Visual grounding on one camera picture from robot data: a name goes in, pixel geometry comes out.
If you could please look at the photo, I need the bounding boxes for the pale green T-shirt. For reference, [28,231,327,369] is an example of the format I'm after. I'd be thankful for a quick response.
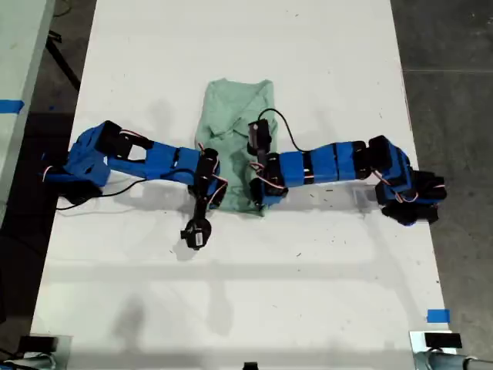
[194,78,279,217]

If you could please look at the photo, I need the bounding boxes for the grey clamp bar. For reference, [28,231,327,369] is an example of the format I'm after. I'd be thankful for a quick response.
[0,352,59,370]
[414,351,493,370]

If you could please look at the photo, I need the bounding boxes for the black camera cable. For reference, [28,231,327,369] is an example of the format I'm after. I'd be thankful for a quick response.
[55,177,149,211]
[258,107,320,153]

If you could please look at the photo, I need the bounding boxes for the grey black camera box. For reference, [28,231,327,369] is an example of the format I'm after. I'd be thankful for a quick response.
[246,119,273,155]

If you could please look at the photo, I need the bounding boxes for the small black box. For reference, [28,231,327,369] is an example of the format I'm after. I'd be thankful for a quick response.
[18,335,61,352]
[424,333,462,350]

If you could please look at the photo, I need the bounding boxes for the black camera box with label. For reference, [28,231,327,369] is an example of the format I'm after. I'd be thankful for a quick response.
[179,217,213,251]

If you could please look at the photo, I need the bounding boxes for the pale side table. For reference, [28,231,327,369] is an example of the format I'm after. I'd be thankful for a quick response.
[0,0,55,228]

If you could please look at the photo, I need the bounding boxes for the black stand leg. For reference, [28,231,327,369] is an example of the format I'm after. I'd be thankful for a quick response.
[45,31,82,93]

